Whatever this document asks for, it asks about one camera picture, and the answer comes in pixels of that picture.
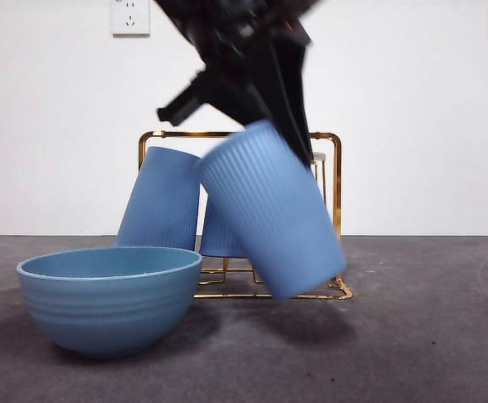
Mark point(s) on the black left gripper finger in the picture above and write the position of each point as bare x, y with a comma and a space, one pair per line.
243, 92

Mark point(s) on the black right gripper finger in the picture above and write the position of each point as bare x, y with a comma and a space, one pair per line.
294, 96

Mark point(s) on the blue ribbed plastic cup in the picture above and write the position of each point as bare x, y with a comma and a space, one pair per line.
159, 201
218, 235
269, 210

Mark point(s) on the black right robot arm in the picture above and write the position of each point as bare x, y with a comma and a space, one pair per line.
227, 25

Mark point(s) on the blue ribbed bowl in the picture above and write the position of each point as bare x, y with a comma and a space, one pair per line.
109, 310

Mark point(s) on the white wall socket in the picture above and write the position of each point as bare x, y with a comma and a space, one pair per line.
131, 17

